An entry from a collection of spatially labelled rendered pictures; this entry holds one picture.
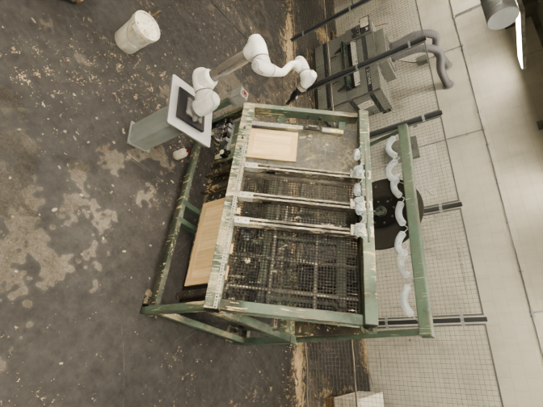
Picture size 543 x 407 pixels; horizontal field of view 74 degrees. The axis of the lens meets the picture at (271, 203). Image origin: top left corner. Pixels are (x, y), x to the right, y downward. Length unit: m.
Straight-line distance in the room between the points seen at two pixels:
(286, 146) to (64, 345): 2.51
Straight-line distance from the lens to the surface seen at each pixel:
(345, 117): 3.99
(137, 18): 4.08
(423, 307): 3.23
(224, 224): 3.11
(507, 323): 7.50
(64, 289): 3.18
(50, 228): 3.18
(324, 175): 3.41
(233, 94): 3.83
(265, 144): 3.64
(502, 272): 7.59
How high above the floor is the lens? 2.84
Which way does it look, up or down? 32 degrees down
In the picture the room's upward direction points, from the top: 76 degrees clockwise
